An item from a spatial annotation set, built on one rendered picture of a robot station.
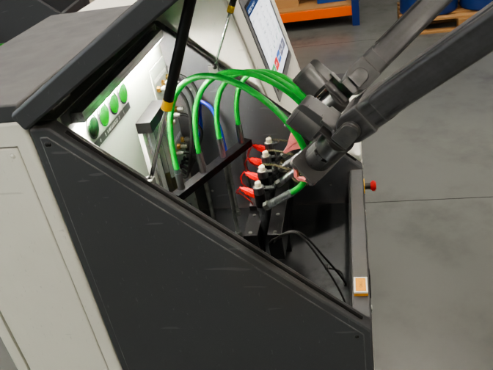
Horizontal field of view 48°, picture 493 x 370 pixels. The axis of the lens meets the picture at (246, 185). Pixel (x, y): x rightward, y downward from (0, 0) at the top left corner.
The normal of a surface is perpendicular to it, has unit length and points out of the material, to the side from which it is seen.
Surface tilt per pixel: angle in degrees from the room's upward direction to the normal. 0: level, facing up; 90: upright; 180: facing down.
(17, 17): 90
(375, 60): 56
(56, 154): 90
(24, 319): 90
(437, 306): 0
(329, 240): 0
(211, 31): 90
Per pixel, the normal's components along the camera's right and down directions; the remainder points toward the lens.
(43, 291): -0.15, 0.52
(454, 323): -0.15, -0.85
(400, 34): -0.07, -0.05
